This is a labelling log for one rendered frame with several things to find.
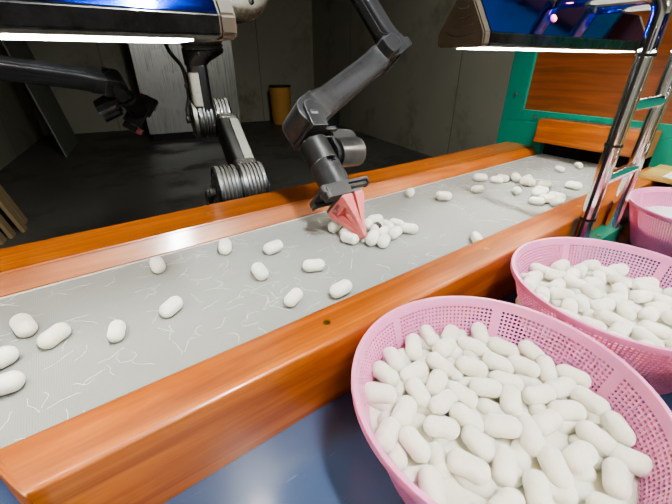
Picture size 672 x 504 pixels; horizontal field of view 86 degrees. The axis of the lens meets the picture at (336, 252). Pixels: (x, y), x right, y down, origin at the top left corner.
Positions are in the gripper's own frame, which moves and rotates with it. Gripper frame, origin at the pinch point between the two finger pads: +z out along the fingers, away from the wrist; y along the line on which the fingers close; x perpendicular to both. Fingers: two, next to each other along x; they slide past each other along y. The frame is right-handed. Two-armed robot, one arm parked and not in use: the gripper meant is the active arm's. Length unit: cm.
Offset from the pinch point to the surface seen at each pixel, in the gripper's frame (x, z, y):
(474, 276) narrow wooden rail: -12.7, 15.3, 4.1
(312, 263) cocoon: -2.3, 2.7, -12.6
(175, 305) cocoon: -0.8, 1.5, -31.8
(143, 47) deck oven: 310, -421, 78
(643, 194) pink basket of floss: -15, 17, 64
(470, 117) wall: 139, -124, 302
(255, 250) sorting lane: 6.8, -5.2, -16.4
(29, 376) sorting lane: -0.6, 3.5, -46.9
